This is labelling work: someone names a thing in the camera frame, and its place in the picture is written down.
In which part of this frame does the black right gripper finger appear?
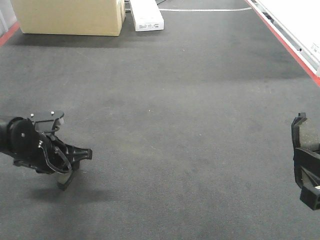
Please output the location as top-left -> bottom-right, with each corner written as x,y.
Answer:
292,142 -> 320,211

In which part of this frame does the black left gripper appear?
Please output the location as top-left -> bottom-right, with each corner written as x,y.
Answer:
7,117 -> 93,191

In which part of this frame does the dark grey brake pad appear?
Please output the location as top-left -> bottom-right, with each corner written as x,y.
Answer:
291,112 -> 320,152

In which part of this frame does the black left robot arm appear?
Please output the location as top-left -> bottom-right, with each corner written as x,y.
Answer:
0,110 -> 93,175

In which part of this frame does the cardboard box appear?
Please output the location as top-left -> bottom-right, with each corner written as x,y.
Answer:
11,0 -> 126,36

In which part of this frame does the white long box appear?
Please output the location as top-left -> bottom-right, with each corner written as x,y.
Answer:
129,0 -> 165,32

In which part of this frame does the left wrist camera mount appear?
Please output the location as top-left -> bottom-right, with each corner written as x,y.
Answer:
28,110 -> 65,134

